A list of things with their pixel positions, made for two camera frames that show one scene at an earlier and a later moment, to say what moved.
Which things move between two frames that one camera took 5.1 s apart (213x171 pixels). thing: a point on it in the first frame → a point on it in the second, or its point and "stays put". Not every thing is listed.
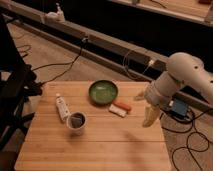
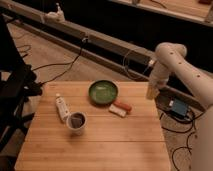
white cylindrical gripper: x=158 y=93 → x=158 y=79
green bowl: x=103 y=92 stays put
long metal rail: x=99 y=45 stays put
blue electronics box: x=179 y=108 stays put
